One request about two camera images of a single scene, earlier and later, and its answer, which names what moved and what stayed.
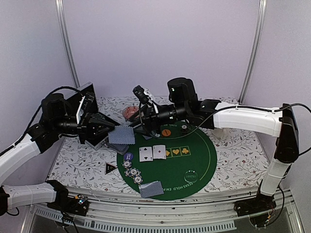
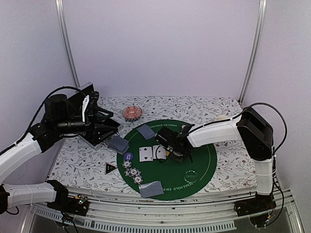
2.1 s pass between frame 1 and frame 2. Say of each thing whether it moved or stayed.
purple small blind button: stayed
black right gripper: moved
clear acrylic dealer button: stayed
